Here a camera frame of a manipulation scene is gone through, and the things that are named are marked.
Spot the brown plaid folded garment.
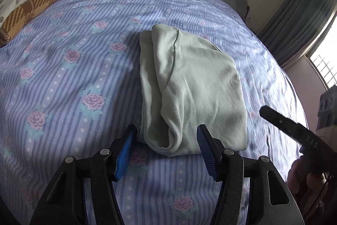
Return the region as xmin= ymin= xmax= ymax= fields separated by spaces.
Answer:
xmin=0 ymin=0 xmax=67 ymax=47

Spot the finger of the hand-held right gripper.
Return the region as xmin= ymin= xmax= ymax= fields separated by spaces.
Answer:
xmin=259 ymin=105 xmax=318 ymax=148

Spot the grey-green curtain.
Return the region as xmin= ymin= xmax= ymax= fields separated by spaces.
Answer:
xmin=257 ymin=0 xmax=337 ymax=68

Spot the window with grille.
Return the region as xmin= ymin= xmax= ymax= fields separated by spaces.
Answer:
xmin=309 ymin=13 xmax=337 ymax=90

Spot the person's right hand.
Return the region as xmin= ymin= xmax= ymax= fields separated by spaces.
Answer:
xmin=287 ymin=157 xmax=327 ymax=216

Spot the light green long-sleeve shirt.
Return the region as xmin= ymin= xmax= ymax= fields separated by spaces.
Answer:
xmin=139 ymin=24 xmax=248 ymax=157

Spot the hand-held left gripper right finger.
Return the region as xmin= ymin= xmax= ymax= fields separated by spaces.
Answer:
xmin=196 ymin=124 xmax=301 ymax=225

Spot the blue floral striped bed sheet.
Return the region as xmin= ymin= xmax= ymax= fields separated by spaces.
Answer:
xmin=0 ymin=0 xmax=308 ymax=225

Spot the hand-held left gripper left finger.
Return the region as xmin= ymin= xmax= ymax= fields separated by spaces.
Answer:
xmin=30 ymin=124 xmax=138 ymax=225

